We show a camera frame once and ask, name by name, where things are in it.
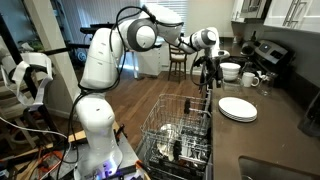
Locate clear glass jar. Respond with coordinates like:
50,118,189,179
257,72,277,96

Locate white upper cabinets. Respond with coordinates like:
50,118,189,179
231,0,320,33

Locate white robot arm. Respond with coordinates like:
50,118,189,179
74,4,222,180

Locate white top plate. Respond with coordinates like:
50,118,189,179
218,97,257,118

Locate stainless steel stove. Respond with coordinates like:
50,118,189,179
221,40,294,88

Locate white mug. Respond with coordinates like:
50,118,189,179
242,72,260,87

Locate wire dishwasher rack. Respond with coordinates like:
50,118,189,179
141,94,212,180

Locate white robot base table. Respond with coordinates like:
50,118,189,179
59,136,150,180

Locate stack of white bowls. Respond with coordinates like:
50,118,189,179
220,62,241,81

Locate wooden chair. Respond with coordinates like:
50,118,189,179
168,45,187,81

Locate kitchen sink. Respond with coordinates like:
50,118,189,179
238,156,320,180

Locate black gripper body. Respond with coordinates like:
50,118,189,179
198,56,222,90

